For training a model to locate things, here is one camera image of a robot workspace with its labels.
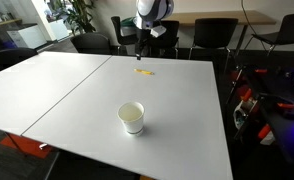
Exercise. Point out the wooden table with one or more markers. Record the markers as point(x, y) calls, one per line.
point(220, 16)

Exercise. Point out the green potted plant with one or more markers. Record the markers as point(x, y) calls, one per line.
point(78, 15)

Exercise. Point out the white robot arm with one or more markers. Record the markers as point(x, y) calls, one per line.
point(152, 11)

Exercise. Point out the white planter box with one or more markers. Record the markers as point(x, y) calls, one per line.
point(58, 29)

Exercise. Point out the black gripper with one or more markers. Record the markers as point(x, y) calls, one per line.
point(141, 37)

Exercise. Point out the white paper cup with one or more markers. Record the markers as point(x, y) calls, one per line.
point(131, 118)

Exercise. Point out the orange floor mat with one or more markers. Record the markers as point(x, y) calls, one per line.
point(27, 146)

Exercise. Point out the black office chair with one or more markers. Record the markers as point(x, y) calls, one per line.
point(91, 43)
point(167, 36)
point(7, 60)
point(122, 33)
point(215, 31)
point(285, 30)

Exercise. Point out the orange clamp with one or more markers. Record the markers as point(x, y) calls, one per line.
point(264, 131)
point(286, 105)
point(261, 70)
point(246, 95)

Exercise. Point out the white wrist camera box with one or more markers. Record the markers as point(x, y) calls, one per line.
point(158, 31)

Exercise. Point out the yellow pen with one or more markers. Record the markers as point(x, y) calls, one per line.
point(143, 71)

